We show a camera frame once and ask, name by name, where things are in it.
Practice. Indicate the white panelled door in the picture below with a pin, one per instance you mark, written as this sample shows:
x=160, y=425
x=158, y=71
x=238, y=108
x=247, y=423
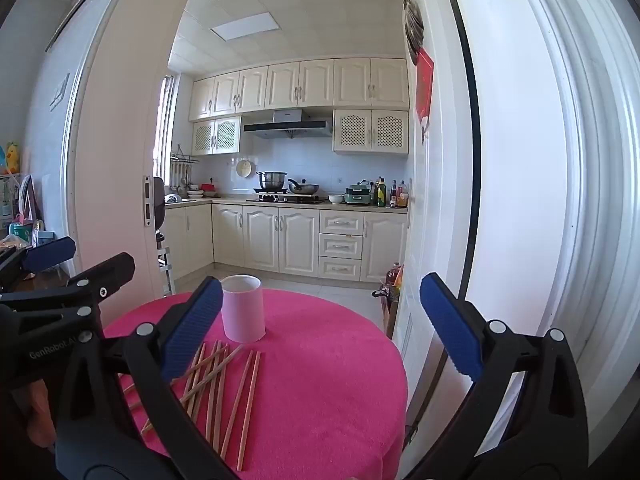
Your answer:
x=445, y=185

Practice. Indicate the cream lower kitchen cabinets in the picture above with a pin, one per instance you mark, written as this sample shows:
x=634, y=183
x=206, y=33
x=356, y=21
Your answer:
x=260, y=240

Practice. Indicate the wide cream lattice cabinet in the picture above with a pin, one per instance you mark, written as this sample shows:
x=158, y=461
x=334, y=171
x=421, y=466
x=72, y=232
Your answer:
x=371, y=131

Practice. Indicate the green electric cooker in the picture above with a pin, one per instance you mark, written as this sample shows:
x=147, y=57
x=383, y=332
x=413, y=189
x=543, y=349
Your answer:
x=358, y=196

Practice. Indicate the hanging utensil rack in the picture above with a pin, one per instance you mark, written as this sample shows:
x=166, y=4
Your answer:
x=182, y=167

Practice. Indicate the round wall plate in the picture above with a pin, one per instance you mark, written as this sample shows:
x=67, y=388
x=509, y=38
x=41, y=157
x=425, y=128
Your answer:
x=245, y=168

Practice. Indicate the wall picture frame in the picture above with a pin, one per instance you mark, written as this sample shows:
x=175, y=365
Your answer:
x=75, y=5

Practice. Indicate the dark sauce bottle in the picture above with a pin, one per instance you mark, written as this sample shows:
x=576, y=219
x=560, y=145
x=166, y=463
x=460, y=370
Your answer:
x=393, y=195

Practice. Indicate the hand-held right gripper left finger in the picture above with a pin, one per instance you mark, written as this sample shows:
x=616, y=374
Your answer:
x=192, y=330

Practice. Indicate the metal door latch plate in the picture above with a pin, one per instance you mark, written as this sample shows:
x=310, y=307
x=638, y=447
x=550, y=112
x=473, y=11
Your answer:
x=147, y=200

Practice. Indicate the cardboard box with bottles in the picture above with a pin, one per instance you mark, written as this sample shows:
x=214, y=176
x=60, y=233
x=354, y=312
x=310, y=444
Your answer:
x=390, y=300

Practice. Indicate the yellow plush toy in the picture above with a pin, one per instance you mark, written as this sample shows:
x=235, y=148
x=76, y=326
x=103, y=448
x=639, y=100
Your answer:
x=9, y=157

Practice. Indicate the dark feather fan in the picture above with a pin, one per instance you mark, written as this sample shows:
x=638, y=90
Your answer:
x=414, y=30

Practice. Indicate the black gas stove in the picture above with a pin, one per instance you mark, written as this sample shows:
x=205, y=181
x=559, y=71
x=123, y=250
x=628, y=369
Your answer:
x=287, y=198

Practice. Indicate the black wok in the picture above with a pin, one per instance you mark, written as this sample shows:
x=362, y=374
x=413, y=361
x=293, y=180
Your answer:
x=303, y=189

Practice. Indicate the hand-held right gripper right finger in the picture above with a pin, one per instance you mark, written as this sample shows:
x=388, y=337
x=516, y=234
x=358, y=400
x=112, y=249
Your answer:
x=450, y=325

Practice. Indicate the steel range hood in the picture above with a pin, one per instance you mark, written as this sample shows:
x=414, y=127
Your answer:
x=287, y=127

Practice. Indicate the white cylindrical cup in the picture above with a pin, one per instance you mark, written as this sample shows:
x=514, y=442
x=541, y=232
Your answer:
x=242, y=310

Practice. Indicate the square ceiling light panel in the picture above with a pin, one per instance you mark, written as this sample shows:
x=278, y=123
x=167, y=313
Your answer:
x=247, y=27

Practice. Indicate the cream cabinet drawer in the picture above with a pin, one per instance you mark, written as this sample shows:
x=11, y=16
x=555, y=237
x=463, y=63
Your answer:
x=340, y=246
x=339, y=268
x=341, y=222

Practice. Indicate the red capped sauce bottle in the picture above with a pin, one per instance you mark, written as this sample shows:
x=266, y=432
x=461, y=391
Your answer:
x=403, y=196

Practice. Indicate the cream sliding door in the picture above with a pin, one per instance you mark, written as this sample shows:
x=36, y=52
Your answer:
x=120, y=135

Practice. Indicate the steel cooking pot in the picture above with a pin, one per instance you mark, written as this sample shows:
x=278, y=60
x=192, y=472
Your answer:
x=271, y=181

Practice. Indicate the white bowl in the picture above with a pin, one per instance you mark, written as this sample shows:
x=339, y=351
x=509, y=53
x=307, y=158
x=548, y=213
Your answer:
x=336, y=199

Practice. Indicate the small cream lattice cabinet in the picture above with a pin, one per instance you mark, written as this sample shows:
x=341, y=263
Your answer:
x=216, y=136

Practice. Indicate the kitchen window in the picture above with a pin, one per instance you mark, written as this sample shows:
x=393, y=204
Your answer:
x=165, y=125

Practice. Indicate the person's left hand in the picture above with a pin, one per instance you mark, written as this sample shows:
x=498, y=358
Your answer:
x=35, y=410

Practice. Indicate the red door poster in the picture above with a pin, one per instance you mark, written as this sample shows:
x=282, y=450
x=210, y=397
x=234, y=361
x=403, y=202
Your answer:
x=425, y=85

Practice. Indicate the cream kitchen cabinets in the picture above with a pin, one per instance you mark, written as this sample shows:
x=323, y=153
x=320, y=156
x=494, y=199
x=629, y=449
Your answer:
x=300, y=85
x=260, y=240

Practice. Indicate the group of wooden chopsticks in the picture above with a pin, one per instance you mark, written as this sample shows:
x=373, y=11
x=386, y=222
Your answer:
x=220, y=380

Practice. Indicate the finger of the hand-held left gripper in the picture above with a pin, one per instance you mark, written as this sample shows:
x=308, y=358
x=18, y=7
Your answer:
x=50, y=252
x=110, y=272

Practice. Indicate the cream upper kitchen cabinets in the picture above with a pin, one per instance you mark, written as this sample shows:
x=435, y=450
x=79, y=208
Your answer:
x=300, y=85

